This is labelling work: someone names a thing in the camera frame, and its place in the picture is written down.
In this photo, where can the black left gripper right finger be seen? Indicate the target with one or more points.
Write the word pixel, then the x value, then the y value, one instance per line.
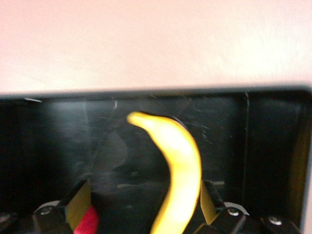
pixel 226 219

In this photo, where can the yellow banana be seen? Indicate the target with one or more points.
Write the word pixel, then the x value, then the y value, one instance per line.
pixel 180 158

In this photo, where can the matte table cover sheet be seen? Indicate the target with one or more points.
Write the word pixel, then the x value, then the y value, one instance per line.
pixel 156 44

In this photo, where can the red apple with yellow dimple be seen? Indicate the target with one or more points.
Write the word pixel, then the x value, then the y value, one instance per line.
pixel 87 221

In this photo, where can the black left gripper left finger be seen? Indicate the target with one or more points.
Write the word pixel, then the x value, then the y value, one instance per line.
pixel 56 217

